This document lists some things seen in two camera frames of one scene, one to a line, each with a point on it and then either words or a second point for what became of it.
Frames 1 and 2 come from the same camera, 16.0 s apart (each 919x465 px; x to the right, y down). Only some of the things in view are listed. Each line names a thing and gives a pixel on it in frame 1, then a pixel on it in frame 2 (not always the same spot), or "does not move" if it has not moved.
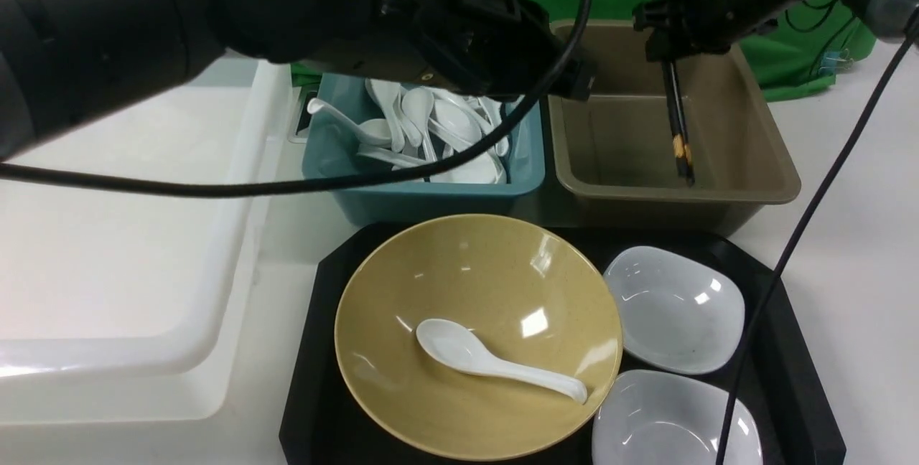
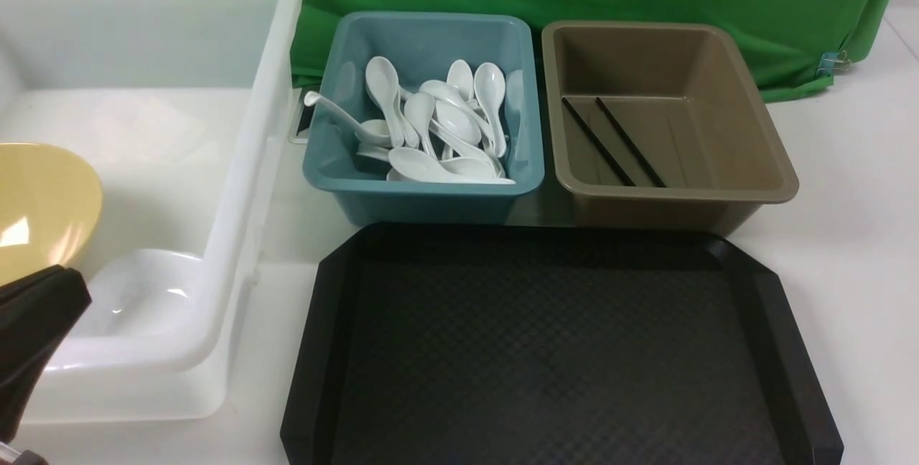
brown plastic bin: x=612 y=157 does not move
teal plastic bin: x=331 y=147 does not move
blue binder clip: x=835 y=62 does not move
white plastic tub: x=125 y=306 does not move
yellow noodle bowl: x=528 y=298 -> x=50 y=209
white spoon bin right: x=490 y=113 does not move
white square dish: x=674 y=314 -> x=153 y=306
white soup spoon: x=454 y=344 -> x=426 y=166
